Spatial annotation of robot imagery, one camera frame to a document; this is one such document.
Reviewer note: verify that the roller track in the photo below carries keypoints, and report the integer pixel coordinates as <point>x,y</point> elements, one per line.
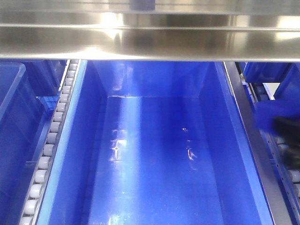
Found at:
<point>38,184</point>
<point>260,81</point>

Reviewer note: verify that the blue bin at left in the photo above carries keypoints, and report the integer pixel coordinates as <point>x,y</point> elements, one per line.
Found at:
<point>20,116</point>

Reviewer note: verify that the large blue target bin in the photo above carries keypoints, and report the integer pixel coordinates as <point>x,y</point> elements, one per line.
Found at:
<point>153,143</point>

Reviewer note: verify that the blue plastic block part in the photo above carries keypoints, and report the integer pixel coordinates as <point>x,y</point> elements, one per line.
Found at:
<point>267,111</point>

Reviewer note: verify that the steel upper shelf beam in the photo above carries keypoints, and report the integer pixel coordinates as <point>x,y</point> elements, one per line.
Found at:
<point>196,30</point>

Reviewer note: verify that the left roller track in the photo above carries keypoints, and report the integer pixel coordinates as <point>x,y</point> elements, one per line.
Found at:
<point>38,184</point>

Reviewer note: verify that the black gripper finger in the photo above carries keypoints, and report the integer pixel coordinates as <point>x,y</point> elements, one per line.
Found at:
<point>289,138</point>

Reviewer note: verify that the blue bin at right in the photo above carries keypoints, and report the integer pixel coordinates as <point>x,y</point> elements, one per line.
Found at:
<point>287,96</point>

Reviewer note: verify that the right roller track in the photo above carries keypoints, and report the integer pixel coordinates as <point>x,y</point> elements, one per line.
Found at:
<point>260,81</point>

